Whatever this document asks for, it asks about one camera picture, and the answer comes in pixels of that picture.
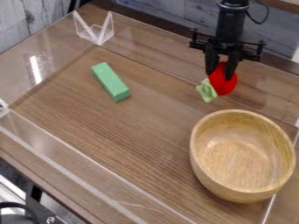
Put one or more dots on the green foam block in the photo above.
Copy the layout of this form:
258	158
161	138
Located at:
114	85

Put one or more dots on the black table leg bracket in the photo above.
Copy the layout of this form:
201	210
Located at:
46	216

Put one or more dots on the red plush tomato green leaf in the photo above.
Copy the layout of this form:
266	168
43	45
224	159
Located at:
215	85

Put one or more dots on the clear acrylic tray wall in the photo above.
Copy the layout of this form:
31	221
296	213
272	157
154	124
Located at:
93	190

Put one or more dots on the clear acrylic corner bracket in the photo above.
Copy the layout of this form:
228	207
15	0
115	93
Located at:
97	34

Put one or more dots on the wooden bowl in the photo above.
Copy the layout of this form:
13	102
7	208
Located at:
242	155

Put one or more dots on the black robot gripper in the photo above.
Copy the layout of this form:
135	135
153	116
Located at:
250	45

